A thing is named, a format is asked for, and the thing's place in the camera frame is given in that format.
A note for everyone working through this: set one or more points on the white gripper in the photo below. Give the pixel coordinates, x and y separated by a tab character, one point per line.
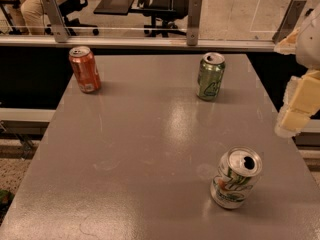
310	44

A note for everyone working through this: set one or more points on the white 7up can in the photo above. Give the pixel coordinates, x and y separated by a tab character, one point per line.
238	171

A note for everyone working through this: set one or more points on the green soda can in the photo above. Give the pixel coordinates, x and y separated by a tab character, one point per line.
211	71

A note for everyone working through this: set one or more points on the orange-red coke can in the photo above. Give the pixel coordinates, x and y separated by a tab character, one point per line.
84	66

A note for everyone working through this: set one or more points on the black office chair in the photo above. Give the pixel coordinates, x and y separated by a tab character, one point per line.
167	16

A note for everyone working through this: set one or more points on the black side table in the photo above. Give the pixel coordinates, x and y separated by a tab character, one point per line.
113	7

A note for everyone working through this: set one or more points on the black rolling chair left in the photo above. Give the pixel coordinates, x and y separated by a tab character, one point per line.
69	6

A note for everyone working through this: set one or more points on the right metal rail bracket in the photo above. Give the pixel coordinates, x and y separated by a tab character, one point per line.
289	20

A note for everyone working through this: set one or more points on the metal rail bracket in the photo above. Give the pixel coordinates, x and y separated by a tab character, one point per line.
194	15
60	32
289	20

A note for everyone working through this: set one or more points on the middle metal rail bracket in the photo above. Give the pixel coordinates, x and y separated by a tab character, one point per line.
194	15

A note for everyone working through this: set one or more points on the left metal rail bracket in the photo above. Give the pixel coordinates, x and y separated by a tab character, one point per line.
60	32

